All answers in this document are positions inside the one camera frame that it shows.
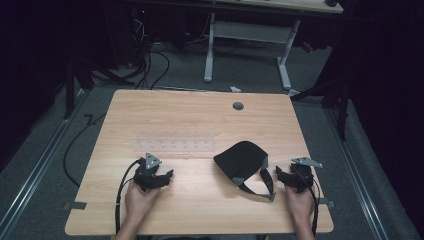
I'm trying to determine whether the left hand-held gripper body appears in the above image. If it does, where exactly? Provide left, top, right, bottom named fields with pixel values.
left=133, top=152, right=163, bottom=192

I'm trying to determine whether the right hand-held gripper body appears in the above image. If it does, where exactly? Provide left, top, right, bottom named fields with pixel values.
left=289, top=156, right=324, bottom=194

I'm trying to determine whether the black eye mask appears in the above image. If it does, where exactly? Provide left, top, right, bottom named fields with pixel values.
left=213, top=140, right=277, bottom=203

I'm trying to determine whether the person's right hand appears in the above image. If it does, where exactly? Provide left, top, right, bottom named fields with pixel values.
left=284, top=184, right=316, bottom=225

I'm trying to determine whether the person's left hand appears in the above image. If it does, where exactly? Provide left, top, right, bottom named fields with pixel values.
left=124, top=179, right=162, bottom=223

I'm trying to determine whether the grey tape piece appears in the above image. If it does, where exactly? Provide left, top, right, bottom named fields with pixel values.
left=62, top=200, right=88, bottom=212
left=317, top=197, right=336, bottom=210

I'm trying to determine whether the black metal stand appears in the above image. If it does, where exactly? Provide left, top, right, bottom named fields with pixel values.
left=62, top=54, right=136, bottom=121
left=289, top=74, right=352, bottom=142

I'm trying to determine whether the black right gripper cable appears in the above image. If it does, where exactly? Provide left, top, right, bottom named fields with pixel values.
left=294, top=168, right=322, bottom=237

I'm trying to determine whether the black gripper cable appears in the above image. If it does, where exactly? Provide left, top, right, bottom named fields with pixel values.
left=114, top=159, right=142, bottom=236
left=294, top=168, right=322, bottom=237

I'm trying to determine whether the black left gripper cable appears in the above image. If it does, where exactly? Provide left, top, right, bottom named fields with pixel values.
left=114, top=159, right=142, bottom=236

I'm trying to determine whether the metal floor rail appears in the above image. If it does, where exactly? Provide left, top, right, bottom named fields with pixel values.
left=0, top=89, right=88, bottom=236
left=323, top=107, right=390, bottom=240

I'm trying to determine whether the black floor cable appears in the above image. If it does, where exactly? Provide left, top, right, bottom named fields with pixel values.
left=62, top=112, right=108, bottom=188

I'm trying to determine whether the bundle of black cables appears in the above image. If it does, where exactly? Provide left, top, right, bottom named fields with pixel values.
left=128, top=14, right=171, bottom=91

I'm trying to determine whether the white frame desk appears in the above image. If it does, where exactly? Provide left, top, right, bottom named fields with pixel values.
left=202, top=0, right=345, bottom=92

